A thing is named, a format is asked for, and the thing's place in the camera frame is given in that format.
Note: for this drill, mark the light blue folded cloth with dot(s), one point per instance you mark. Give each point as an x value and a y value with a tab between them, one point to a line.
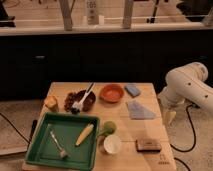
138	111

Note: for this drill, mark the yellow corn cob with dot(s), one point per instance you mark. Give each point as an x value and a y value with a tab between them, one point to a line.
86	131

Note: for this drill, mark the blue sponge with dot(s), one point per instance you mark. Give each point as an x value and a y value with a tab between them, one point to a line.
132	90

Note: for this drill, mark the red bowl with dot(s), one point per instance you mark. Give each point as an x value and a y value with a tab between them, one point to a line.
112	93

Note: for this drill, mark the yellow orange cup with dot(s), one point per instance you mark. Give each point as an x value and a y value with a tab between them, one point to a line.
51	103

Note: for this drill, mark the white bottle on counter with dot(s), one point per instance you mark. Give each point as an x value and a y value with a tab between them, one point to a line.
92	12

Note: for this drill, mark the green plastic tray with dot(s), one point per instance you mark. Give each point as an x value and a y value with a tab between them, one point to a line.
67	128

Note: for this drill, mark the dark cabinet counter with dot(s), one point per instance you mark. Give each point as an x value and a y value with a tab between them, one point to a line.
30	63

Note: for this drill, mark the white dish brush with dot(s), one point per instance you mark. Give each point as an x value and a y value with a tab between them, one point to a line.
78	105

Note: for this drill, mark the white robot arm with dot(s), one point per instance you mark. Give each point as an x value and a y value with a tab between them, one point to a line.
185	83

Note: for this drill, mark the white cup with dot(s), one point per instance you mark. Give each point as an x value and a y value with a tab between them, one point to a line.
112	144

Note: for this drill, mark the green pear toy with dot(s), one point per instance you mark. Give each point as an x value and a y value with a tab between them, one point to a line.
108	128

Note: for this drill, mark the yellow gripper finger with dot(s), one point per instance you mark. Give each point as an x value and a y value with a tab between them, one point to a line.
170	115

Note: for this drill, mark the dark brown bowl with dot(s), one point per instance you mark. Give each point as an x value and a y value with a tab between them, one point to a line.
76	96

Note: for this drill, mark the metal fork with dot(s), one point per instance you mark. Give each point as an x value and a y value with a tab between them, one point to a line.
63	154

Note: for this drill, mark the brown whiteboard eraser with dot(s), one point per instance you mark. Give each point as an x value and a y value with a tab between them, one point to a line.
148	145

